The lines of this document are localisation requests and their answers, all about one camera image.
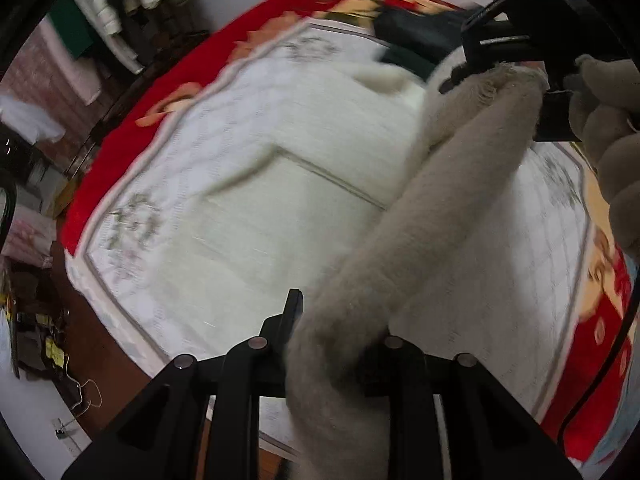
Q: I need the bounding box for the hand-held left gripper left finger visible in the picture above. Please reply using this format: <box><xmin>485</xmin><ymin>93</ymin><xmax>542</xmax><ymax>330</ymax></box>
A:
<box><xmin>61</xmin><ymin>288</ymin><xmax>305</xmax><ymax>480</ymax></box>

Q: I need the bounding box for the white crumpled cloth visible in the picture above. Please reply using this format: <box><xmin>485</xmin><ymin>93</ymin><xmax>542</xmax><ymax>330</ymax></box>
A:
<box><xmin>0</xmin><ymin>94</ymin><xmax>67</xmax><ymax>145</ymax></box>

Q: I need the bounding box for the row of hanging jackets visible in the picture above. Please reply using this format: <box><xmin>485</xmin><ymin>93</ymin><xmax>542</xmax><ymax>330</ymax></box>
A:
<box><xmin>67</xmin><ymin>0</ymin><xmax>211</xmax><ymax>75</ymax></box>

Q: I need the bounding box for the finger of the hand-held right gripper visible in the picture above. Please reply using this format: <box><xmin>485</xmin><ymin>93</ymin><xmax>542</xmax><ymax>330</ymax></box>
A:
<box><xmin>439</xmin><ymin>35</ymin><xmax>533</xmax><ymax>95</ymax></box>
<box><xmin>461</xmin><ymin>0</ymin><xmax>532</xmax><ymax>36</ymax></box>

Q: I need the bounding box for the green cloth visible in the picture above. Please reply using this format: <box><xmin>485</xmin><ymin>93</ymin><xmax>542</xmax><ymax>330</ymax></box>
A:
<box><xmin>47</xmin><ymin>0</ymin><xmax>97</xmax><ymax>60</ymax></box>

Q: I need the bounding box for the dark clothes pile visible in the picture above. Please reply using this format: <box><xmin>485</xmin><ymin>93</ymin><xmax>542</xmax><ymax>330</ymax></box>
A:
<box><xmin>374</xmin><ymin>6</ymin><xmax>482</xmax><ymax>80</ymax></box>

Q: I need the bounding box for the black cable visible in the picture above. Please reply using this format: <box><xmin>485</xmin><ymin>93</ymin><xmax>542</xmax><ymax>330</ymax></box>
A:
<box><xmin>556</xmin><ymin>287</ymin><xmax>640</xmax><ymax>448</ymax></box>

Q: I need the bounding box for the pink patterned bag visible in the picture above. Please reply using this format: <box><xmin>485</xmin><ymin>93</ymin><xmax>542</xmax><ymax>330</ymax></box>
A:
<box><xmin>2</xmin><ymin>207</ymin><xmax>57</xmax><ymax>267</ymax></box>

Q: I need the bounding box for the white quilted bed mat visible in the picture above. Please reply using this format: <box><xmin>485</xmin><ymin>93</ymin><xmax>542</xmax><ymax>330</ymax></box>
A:
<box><xmin>66</xmin><ymin>21</ymin><xmax>601</xmax><ymax>461</ymax></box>

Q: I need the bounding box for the red floral blanket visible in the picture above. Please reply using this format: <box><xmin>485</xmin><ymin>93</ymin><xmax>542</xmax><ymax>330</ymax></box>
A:
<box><xmin>60</xmin><ymin>0</ymin><xmax>632</xmax><ymax>466</ymax></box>

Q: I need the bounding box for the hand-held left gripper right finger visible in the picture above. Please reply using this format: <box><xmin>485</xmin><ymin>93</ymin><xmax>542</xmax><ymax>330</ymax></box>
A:
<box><xmin>359</xmin><ymin>335</ymin><xmax>587</xmax><ymax>480</ymax></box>

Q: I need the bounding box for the person's right hand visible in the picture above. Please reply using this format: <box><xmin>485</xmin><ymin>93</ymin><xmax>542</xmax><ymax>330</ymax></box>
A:
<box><xmin>567</xmin><ymin>54</ymin><xmax>640</xmax><ymax>257</ymax></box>

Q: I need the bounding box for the wooden bed frame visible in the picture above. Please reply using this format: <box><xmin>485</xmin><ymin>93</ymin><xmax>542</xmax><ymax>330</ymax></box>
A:
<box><xmin>50</xmin><ymin>242</ymin><xmax>166</xmax><ymax>443</ymax></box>

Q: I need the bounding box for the cream knit sweater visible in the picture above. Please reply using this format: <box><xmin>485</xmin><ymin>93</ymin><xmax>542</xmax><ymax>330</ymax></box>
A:
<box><xmin>202</xmin><ymin>47</ymin><xmax>550</xmax><ymax>480</ymax></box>

